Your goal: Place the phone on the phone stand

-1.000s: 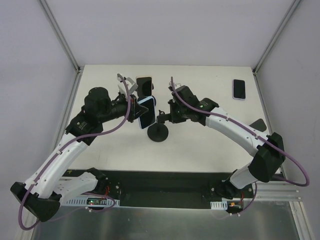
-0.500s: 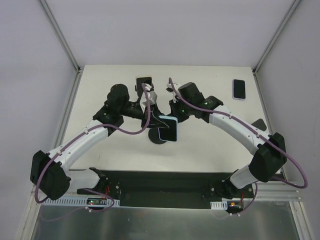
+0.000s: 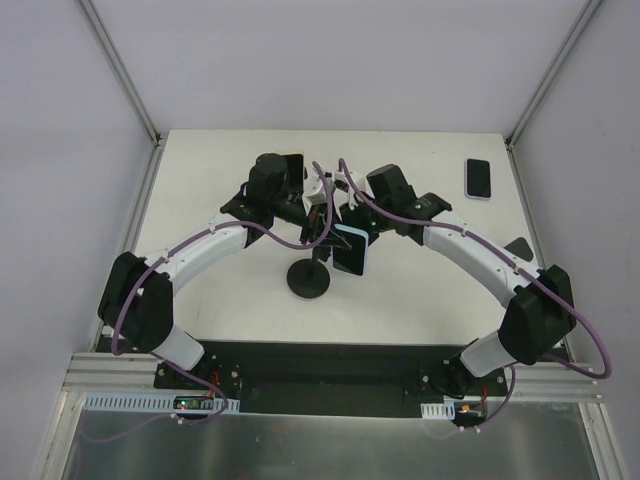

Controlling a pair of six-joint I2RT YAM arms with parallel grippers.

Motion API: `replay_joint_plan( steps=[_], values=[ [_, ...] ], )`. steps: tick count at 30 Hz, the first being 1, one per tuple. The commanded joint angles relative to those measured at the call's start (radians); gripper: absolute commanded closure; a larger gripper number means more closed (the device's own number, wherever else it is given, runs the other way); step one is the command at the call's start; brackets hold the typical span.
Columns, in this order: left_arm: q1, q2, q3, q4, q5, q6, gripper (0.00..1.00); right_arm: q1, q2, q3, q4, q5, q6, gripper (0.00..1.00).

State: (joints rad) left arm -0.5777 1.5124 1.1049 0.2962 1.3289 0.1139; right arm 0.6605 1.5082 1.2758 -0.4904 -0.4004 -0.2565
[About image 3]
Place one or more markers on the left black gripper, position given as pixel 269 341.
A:
pixel 310 228

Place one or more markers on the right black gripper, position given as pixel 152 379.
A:
pixel 353 220

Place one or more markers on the black phone blue case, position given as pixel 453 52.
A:
pixel 351 255

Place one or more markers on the black phone stand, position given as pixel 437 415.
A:
pixel 308 278

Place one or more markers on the black phone cream case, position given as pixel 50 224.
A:
pixel 296 171

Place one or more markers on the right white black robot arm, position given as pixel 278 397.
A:
pixel 537 303

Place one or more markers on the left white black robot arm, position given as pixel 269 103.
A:
pixel 137 302

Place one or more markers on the black phone lavender case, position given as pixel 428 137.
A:
pixel 478 179

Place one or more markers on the black stand on brown disc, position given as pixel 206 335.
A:
pixel 521 248

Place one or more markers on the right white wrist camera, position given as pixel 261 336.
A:
pixel 341 182

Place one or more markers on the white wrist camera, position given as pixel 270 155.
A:
pixel 317 187
pixel 341 182

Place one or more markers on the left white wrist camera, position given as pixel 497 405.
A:
pixel 317 187

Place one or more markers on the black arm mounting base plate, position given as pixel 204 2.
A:
pixel 340 380

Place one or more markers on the right white slotted cable duct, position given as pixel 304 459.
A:
pixel 438 411

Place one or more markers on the white slotted cable duct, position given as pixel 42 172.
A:
pixel 158 403
pixel 438 411

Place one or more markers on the left aluminium frame post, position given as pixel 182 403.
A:
pixel 118 69

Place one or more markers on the aluminium frame post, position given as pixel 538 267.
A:
pixel 578 28
pixel 118 69

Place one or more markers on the aluminium extrusion rail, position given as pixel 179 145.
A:
pixel 544 382

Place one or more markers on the left white slotted cable duct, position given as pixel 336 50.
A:
pixel 158 403

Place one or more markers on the right aluminium frame post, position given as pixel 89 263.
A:
pixel 578 28

